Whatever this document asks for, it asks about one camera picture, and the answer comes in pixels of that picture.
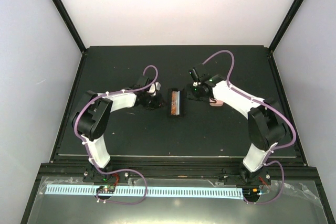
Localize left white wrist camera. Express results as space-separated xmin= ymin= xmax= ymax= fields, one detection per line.
xmin=147 ymin=82 xmax=161 ymax=96

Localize pink glasses case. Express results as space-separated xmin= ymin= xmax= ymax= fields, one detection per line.
xmin=209 ymin=98 xmax=224 ymax=107

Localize clear plastic sheet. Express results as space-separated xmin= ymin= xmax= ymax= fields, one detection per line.
xmin=28 ymin=178 xmax=327 ymax=223

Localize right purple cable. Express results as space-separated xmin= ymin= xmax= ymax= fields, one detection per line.
xmin=202 ymin=50 xmax=297 ymax=206

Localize light blue cleaning cloth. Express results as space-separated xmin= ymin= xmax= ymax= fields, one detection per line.
xmin=176 ymin=91 xmax=183 ymax=115

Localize brown sunglasses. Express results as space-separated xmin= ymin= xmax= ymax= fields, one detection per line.
xmin=171 ymin=91 xmax=178 ymax=116

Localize circuit board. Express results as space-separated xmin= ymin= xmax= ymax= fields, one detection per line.
xmin=96 ymin=185 xmax=115 ymax=194
xmin=243 ymin=187 xmax=270 ymax=196

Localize black frame post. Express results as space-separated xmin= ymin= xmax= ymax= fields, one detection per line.
xmin=52 ymin=0 xmax=87 ymax=54
xmin=268 ymin=0 xmax=304 ymax=54

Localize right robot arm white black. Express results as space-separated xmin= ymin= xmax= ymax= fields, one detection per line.
xmin=188 ymin=64 xmax=287 ymax=184

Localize black glasses case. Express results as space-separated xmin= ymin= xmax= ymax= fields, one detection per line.
xmin=167 ymin=88 xmax=186 ymax=118

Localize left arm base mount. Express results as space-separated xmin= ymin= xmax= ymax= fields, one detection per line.
xmin=82 ymin=165 xmax=130 ymax=184

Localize left circuit board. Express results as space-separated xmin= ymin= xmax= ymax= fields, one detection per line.
xmin=96 ymin=185 xmax=115 ymax=194

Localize right circuit board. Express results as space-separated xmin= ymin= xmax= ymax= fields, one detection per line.
xmin=243 ymin=187 xmax=270 ymax=196

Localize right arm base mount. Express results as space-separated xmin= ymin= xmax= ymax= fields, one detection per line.
xmin=218 ymin=167 xmax=270 ymax=186

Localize left black frame post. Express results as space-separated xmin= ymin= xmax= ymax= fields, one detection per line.
xmin=52 ymin=0 xmax=87 ymax=54

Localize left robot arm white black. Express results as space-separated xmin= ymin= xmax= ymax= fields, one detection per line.
xmin=71 ymin=75 xmax=164 ymax=182

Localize white slotted cable duct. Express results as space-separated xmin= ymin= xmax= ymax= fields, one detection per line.
xmin=45 ymin=185 xmax=244 ymax=200

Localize right black frame post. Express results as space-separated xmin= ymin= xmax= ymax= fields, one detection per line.
xmin=268 ymin=0 xmax=304 ymax=54

